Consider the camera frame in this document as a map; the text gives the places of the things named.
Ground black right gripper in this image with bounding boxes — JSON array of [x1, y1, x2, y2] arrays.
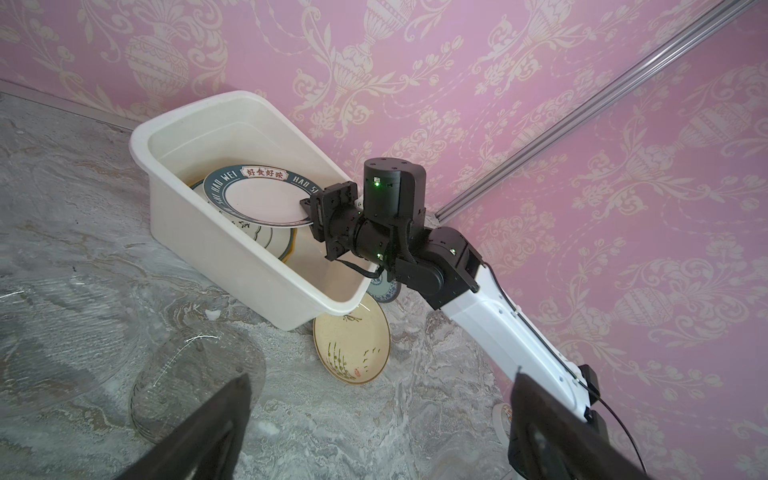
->
[[299, 181, 371, 261]]

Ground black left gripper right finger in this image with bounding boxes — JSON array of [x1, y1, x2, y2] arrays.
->
[[508, 373, 648, 479]]

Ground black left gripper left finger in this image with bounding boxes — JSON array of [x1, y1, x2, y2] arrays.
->
[[119, 374, 252, 479]]

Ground white plate green cloud emblem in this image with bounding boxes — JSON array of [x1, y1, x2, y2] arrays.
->
[[191, 179, 301, 261]]

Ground white plate green lettered rim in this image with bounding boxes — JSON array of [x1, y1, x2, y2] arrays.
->
[[202, 164, 321, 228]]

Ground cream plate with plant drawing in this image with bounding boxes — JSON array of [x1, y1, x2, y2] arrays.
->
[[313, 293, 391, 385]]

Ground blue floral small plate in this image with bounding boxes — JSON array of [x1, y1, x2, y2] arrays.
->
[[367, 272, 401, 304]]

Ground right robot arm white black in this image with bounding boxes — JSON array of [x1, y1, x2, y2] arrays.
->
[[300, 157, 605, 432]]

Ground white plastic bin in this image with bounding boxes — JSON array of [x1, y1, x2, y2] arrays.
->
[[129, 91, 370, 330]]

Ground large clear glass plate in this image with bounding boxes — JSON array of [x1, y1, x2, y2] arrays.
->
[[1, 268, 148, 419]]

